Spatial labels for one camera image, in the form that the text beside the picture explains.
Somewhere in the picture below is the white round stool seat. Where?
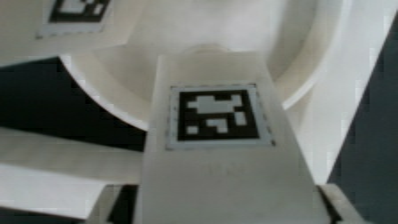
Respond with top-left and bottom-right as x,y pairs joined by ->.
59,0 -> 345,132

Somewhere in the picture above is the white front rail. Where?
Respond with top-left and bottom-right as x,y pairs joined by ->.
0,127 -> 143,220

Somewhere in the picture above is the white stool leg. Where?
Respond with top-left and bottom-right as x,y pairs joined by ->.
136,49 -> 331,224
0,0 -> 148,67

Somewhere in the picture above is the white right rail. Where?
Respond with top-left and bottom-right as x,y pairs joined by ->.
278,0 -> 398,183

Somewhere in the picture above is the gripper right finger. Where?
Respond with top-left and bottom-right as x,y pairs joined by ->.
319,184 -> 374,224

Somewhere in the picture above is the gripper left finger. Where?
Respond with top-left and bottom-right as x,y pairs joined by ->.
82,184 -> 137,224

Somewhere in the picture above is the white rail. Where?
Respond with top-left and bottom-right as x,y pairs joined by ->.
0,127 -> 143,220
278,0 -> 398,183

